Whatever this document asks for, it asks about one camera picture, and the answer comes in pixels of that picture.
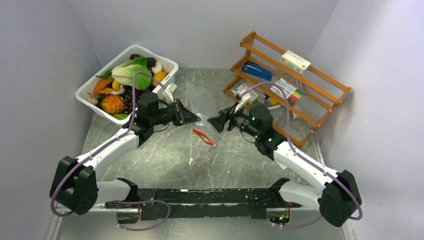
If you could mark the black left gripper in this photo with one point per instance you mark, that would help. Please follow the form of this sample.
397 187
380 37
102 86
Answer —
182 115

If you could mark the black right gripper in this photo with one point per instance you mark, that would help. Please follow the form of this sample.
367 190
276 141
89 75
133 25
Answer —
218 122

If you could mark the clear zip bag orange zipper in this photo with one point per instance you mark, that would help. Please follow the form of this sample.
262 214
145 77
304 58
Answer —
204 130

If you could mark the green napa cabbage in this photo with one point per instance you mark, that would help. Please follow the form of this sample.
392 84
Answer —
125 72

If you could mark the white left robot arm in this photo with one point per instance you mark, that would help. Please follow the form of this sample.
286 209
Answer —
75 187

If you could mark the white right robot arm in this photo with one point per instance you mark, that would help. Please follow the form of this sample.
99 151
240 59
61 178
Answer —
334 194

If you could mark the white plastic food bin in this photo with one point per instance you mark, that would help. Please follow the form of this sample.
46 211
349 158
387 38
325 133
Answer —
108 92

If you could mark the white red eraser box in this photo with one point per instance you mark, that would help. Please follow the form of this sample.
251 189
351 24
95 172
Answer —
251 95

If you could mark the blue stapler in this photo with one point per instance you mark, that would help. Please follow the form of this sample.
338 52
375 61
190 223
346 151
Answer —
256 70

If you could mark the dark purple grape bunch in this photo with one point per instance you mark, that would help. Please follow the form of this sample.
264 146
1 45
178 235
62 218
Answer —
127 97

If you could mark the dark purple eggplant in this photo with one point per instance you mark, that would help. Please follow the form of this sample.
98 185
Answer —
138 59

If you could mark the green starfruit slice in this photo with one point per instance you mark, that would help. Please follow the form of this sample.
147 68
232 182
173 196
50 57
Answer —
120 116

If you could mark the coloured marker pen set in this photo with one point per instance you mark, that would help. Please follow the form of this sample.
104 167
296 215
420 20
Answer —
287 91

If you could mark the orange spiky dragon fruit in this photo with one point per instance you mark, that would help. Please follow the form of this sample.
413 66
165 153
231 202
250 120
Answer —
113 104

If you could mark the orange wooden rack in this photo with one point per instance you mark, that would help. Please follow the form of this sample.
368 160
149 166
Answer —
322 92

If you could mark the white box on rack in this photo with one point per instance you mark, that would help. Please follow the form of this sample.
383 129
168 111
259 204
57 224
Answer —
295 62

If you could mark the white garlic bulb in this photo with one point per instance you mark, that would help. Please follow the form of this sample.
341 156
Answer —
91 99

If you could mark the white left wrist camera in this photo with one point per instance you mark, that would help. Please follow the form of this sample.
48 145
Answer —
168 92

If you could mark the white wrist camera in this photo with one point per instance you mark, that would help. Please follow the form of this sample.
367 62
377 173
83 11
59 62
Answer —
168 92
242 97

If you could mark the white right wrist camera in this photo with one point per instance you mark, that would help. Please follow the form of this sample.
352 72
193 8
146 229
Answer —
242 97

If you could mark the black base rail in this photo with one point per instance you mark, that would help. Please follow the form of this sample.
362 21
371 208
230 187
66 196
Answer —
180 203

